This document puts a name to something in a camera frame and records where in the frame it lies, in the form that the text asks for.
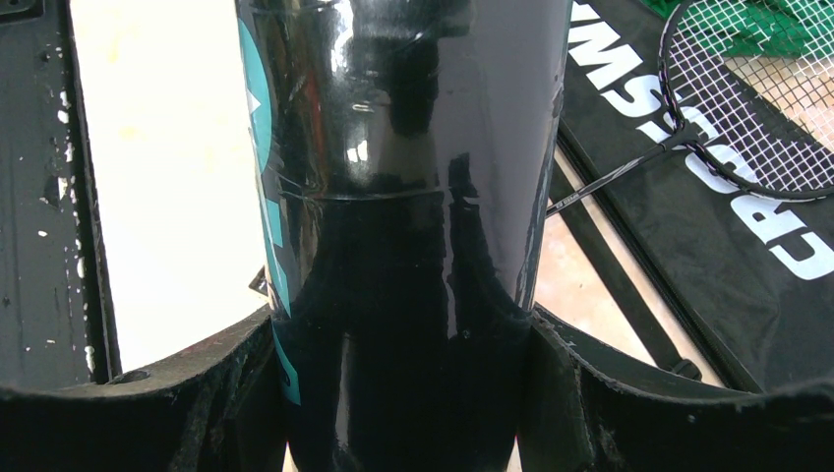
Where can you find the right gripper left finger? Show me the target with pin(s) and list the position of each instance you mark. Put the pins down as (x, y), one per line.
(213, 406)

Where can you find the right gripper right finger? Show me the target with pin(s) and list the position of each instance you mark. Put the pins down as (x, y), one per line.
(591, 407)

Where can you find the black shuttlecock tube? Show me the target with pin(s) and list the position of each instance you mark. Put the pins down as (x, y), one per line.
(403, 151)

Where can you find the right badminton racket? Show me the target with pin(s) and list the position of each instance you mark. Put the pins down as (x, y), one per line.
(759, 123)

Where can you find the black racket bag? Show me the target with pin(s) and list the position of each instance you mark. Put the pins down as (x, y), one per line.
(750, 279)

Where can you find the green cloth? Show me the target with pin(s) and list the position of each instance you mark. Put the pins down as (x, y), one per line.
(775, 29)

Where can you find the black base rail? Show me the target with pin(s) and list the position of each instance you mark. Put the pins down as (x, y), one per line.
(57, 318)

